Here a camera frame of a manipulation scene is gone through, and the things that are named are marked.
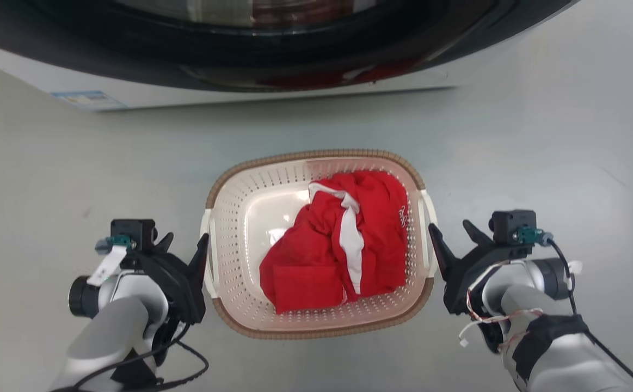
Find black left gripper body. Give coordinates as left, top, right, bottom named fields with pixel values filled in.
left=122, top=250, right=207, bottom=326

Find red white thin wires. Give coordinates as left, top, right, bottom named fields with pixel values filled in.
left=458, top=260, right=544, bottom=350

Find white paper cable tag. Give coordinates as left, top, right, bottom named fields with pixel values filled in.
left=86, top=244, right=127, bottom=288

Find white washing machine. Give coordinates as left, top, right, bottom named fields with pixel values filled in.
left=0, top=0, right=586, bottom=113

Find black arm strap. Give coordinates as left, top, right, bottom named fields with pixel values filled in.
left=511, top=314, right=590, bottom=383

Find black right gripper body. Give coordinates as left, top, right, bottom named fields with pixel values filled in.
left=443, top=244, right=533, bottom=316

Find black round washer door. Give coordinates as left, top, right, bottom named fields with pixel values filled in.
left=0, top=0, right=579, bottom=93

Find red white garment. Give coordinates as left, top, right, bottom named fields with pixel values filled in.
left=259, top=170, right=410, bottom=316

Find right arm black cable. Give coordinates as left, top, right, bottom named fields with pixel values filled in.
left=519, top=228, right=633, bottom=392

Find beige perforated laundry basket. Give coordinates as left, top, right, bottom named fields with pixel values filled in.
left=200, top=149, right=438, bottom=341

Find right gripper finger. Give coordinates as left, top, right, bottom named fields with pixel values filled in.
left=462, top=219, right=494, bottom=249
left=428, top=223, right=462, bottom=281

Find blue energy label sticker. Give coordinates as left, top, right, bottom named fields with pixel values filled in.
left=50, top=90, right=130, bottom=112

